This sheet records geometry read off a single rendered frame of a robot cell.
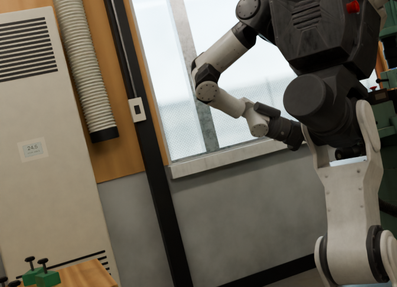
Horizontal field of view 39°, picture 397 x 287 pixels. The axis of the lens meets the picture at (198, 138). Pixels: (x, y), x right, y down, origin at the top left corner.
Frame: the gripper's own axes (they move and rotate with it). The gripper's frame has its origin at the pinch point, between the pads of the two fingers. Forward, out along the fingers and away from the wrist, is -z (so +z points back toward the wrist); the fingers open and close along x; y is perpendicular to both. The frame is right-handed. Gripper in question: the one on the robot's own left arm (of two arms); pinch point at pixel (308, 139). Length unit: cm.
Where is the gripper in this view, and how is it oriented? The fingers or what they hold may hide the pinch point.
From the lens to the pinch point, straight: 213.8
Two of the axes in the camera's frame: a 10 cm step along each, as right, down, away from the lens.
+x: 4.2, -8.5, -3.1
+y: -2.4, -4.4, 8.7
